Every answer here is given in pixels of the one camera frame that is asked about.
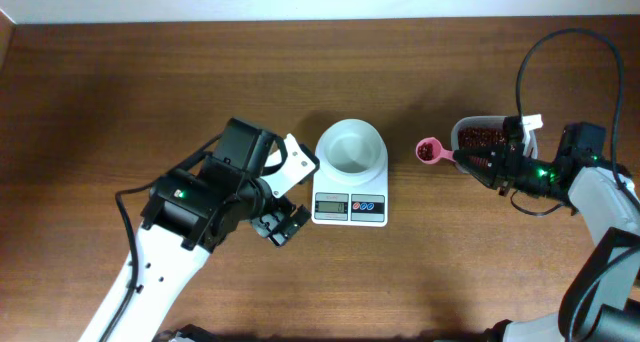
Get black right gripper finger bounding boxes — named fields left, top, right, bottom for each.
left=459, top=162, right=499, bottom=188
left=453, top=146, right=500, bottom=166

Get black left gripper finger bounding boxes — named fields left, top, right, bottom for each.
left=268, top=205, right=311, bottom=247
left=250, top=214, right=280, bottom=238

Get pink measuring scoop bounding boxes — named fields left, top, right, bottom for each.
left=415, top=137, right=455, bottom=165

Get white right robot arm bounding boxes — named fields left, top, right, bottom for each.
left=451, top=116, right=639, bottom=341

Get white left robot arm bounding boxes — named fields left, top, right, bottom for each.
left=81, top=118, right=320, bottom=341

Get white digital kitchen scale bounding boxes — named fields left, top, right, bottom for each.
left=312, top=142, right=390, bottom=227

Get red beans in container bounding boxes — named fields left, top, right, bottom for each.
left=457, top=127, right=507, bottom=152

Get clear plastic bean container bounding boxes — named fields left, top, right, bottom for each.
left=451, top=114, right=543, bottom=183

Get white round bowl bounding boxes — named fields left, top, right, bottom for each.
left=317, top=119, right=383, bottom=174

